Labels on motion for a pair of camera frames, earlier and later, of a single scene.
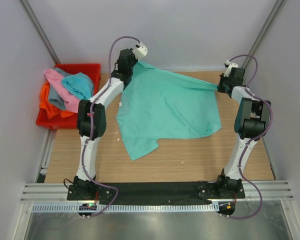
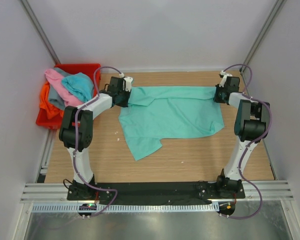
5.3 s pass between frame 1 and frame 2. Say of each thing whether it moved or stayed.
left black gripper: moved
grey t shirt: stayed
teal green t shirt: moved
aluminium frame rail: stayed
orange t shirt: stayed
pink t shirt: stayed
